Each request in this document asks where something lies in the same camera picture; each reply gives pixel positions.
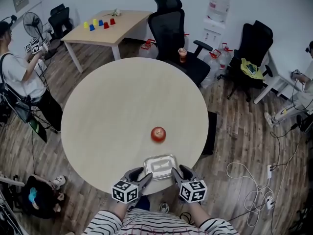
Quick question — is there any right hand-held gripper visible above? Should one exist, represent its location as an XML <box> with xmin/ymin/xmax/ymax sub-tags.
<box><xmin>170</xmin><ymin>164</ymin><xmax>208</xmax><ymax>204</ymax></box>

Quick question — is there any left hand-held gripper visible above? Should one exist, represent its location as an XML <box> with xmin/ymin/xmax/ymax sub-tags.
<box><xmin>112</xmin><ymin>166</ymin><xmax>154</xmax><ymax>205</ymax></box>

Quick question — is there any clear plastic lid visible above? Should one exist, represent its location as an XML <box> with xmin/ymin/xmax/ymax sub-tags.
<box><xmin>143</xmin><ymin>153</ymin><xmax>178</xmax><ymax>180</ymax></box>

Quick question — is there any person's left forearm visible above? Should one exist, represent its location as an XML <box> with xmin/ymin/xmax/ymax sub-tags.
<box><xmin>114</xmin><ymin>202</ymin><xmax>137</xmax><ymax>221</ymax></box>

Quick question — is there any person's right forearm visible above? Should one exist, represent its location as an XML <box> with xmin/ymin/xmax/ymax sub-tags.
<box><xmin>188</xmin><ymin>201</ymin><xmax>212</xmax><ymax>226</ymax></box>

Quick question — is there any person's dark trouser leg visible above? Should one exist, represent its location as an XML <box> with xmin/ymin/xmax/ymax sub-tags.
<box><xmin>138</xmin><ymin>195</ymin><xmax>151</xmax><ymax>212</ymax></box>

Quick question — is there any red apple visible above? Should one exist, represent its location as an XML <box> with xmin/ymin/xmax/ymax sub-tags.
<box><xmin>150</xmin><ymin>126</ymin><xmax>167</xmax><ymax>143</ymax></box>

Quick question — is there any person's striped shirt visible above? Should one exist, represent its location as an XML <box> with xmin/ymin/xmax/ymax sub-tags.
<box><xmin>82</xmin><ymin>208</ymin><xmax>242</xmax><ymax>235</ymax></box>

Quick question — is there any white sneaker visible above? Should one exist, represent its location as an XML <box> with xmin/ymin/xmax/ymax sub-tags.
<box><xmin>52</xmin><ymin>175</ymin><xmax>67</xmax><ymax>190</ymax></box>

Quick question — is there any black bag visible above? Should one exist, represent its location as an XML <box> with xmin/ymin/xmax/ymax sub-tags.
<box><xmin>22</xmin><ymin>174</ymin><xmax>66</xmax><ymax>219</ymax></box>

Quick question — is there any cup with orange drink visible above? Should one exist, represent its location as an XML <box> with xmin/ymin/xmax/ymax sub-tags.
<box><xmin>178</xmin><ymin>47</ymin><xmax>188</xmax><ymax>64</ymax></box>

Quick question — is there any yellow cloth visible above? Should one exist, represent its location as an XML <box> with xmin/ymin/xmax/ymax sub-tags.
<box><xmin>240</xmin><ymin>57</ymin><xmax>265</xmax><ymax>80</ymax></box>

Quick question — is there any white desk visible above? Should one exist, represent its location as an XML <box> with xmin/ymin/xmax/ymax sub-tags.
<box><xmin>253</xmin><ymin>49</ymin><xmax>304</xmax><ymax>105</ymax></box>

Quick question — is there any black office chair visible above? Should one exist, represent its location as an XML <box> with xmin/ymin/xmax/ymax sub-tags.
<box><xmin>147</xmin><ymin>0</ymin><xmax>214</xmax><ymax>88</ymax></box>
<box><xmin>217</xmin><ymin>20</ymin><xmax>274</xmax><ymax>102</ymax></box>
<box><xmin>47</xmin><ymin>3</ymin><xmax>74</xmax><ymax>51</ymax></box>

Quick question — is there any white water dispenser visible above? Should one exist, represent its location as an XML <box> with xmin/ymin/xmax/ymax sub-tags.
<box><xmin>202</xmin><ymin>17</ymin><xmax>226</xmax><ymax>50</ymax></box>

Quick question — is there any rectangular wooden table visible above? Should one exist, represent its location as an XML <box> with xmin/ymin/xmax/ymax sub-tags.
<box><xmin>60</xmin><ymin>9</ymin><xmax>154</xmax><ymax>74</ymax></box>

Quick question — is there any white flower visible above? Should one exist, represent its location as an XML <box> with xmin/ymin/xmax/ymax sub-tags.
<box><xmin>102</xmin><ymin>8</ymin><xmax>122</xmax><ymax>18</ymax></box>

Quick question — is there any clear dispenser water bottle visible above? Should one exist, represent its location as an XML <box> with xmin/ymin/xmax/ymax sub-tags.
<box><xmin>208</xmin><ymin>0</ymin><xmax>232</xmax><ymax>24</ymax></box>

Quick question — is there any black standing fan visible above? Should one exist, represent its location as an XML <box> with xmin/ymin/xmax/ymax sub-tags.
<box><xmin>22</xmin><ymin>12</ymin><xmax>49</xmax><ymax>45</ymax></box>

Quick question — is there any black table base plate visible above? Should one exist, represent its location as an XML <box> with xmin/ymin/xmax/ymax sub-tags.
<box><xmin>202</xmin><ymin>111</ymin><xmax>218</xmax><ymax>156</ymax></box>

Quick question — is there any white cable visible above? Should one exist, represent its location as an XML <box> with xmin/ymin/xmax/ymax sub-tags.
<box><xmin>225</xmin><ymin>162</ymin><xmax>275</xmax><ymax>227</ymax></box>

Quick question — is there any black cable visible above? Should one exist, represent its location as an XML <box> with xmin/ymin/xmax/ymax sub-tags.
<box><xmin>269</xmin><ymin>116</ymin><xmax>309</xmax><ymax>172</ymax></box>

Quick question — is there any water jug with red handle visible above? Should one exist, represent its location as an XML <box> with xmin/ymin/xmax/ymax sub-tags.
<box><xmin>217</xmin><ymin>42</ymin><xmax>234</xmax><ymax>70</ymax></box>
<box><xmin>139</xmin><ymin>39</ymin><xmax>158</xmax><ymax>60</ymax></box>
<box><xmin>201</xmin><ymin>49</ymin><xmax>223</xmax><ymax>89</ymax></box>

